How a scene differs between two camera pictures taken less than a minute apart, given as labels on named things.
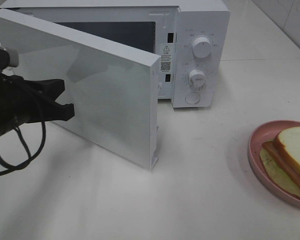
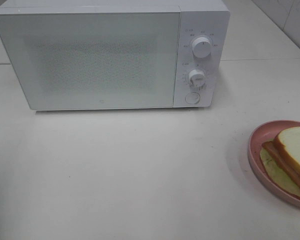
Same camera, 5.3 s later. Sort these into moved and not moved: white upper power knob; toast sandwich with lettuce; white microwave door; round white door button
Moved: white microwave door
Not moved: round white door button; toast sandwich with lettuce; white upper power knob
